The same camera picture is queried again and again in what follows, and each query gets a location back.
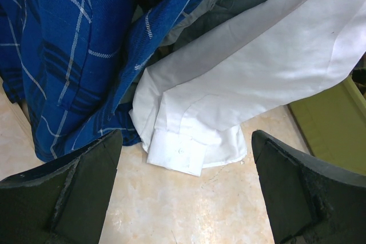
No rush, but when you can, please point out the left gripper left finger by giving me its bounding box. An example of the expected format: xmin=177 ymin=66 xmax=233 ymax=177
xmin=1 ymin=130 xmax=122 ymax=243

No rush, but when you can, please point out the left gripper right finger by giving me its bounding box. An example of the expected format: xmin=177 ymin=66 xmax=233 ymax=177
xmin=252 ymin=130 xmax=365 ymax=243

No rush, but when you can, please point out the white shirt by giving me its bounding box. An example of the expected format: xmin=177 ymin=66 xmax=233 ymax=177
xmin=130 ymin=0 xmax=365 ymax=176

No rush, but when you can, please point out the blue plaid shirt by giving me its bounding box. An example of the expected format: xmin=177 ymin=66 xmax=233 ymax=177
xmin=1 ymin=0 xmax=203 ymax=162

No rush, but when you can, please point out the grey shirt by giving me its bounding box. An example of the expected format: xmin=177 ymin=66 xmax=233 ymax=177
xmin=120 ymin=0 xmax=312 ymax=107

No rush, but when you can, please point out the green plastic basket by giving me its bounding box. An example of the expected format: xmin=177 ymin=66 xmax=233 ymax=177
xmin=289 ymin=57 xmax=365 ymax=174

